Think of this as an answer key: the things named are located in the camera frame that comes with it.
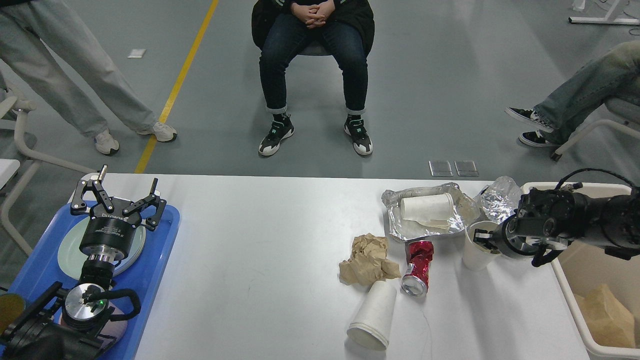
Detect aluminium foil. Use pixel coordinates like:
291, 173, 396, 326
474, 176, 523, 224

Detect white paper scrap on floor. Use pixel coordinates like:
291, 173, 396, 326
127, 48, 147, 59

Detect standing person grey trousers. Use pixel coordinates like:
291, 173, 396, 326
0, 0, 179, 157

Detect crushed red can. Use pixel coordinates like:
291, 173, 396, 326
401, 240, 434, 297

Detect white office chair right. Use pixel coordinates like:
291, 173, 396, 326
550, 97, 640, 162

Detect floor socket plate right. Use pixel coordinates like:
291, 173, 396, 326
454, 161, 480, 177

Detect crumpled brown paper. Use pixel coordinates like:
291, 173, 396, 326
339, 233, 401, 287

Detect white desk leg far right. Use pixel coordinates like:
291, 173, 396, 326
567, 0, 640, 27

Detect large brown paper bag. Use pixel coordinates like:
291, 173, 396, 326
574, 284, 636, 349

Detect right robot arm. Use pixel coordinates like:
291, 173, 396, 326
471, 171, 640, 267

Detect seated person on right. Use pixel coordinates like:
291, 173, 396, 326
505, 39, 640, 148

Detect lying white paper cup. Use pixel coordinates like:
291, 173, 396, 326
346, 280, 397, 351

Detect floor socket plate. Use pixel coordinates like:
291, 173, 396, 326
429, 161, 454, 177
454, 161, 480, 177

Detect paper cup in foil tray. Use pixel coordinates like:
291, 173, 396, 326
399, 193, 454, 227

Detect chair under middle person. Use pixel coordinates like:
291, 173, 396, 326
298, 42, 331, 57

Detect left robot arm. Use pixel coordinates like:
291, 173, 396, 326
1, 166, 167, 360

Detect floor socket plate left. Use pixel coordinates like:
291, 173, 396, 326
429, 161, 454, 177

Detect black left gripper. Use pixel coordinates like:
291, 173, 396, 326
70, 165, 167, 262

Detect beige plastic bin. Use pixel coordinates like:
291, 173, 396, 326
520, 181, 640, 360

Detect blue plastic tray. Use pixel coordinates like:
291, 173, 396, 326
8, 203, 180, 360

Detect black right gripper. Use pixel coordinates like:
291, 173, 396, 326
472, 188, 601, 268

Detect aluminium foil tray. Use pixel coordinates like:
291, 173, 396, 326
381, 182, 480, 242

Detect seated person dark jeans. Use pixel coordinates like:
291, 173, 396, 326
251, 0, 376, 158

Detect white paper cup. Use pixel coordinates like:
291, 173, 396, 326
346, 280, 397, 351
462, 221, 502, 271

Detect green plate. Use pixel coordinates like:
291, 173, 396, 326
57, 217, 147, 280

